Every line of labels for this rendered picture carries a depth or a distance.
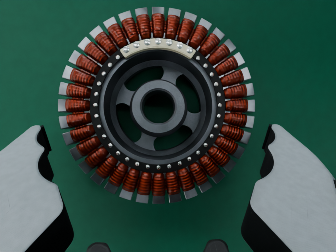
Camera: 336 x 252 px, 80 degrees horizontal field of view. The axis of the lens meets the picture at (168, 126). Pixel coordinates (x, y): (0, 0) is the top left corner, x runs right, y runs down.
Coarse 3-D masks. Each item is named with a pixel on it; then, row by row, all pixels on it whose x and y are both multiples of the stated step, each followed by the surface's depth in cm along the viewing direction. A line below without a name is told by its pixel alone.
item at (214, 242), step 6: (210, 240) 5; (216, 240) 5; (222, 240) 5; (90, 246) 5; (96, 246) 5; (102, 246) 5; (108, 246) 5; (210, 246) 5; (216, 246) 5; (222, 246) 5
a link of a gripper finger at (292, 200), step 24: (264, 144) 11; (288, 144) 9; (264, 168) 9; (288, 168) 8; (312, 168) 8; (264, 192) 7; (288, 192) 7; (312, 192) 7; (264, 216) 6; (288, 216) 6; (312, 216) 6; (264, 240) 6; (288, 240) 6; (312, 240) 6
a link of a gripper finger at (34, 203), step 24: (24, 144) 9; (48, 144) 11; (0, 168) 8; (24, 168) 8; (48, 168) 9; (0, 192) 7; (24, 192) 7; (48, 192) 7; (0, 216) 6; (24, 216) 6; (48, 216) 6; (0, 240) 5; (24, 240) 5; (48, 240) 6; (72, 240) 7
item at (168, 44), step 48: (96, 48) 11; (144, 48) 11; (192, 48) 11; (96, 96) 11; (144, 96) 12; (240, 96) 11; (96, 144) 11; (144, 144) 13; (192, 144) 12; (144, 192) 11; (192, 192) 12
